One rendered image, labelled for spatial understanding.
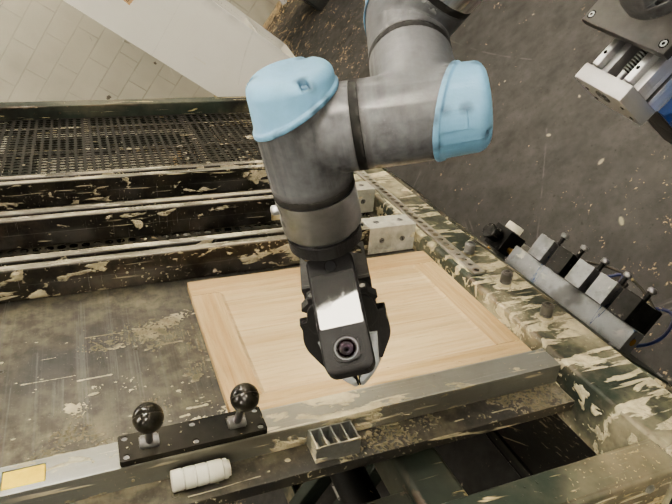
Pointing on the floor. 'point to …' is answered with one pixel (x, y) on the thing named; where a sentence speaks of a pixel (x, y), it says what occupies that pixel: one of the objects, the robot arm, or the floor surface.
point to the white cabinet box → (193, 38)
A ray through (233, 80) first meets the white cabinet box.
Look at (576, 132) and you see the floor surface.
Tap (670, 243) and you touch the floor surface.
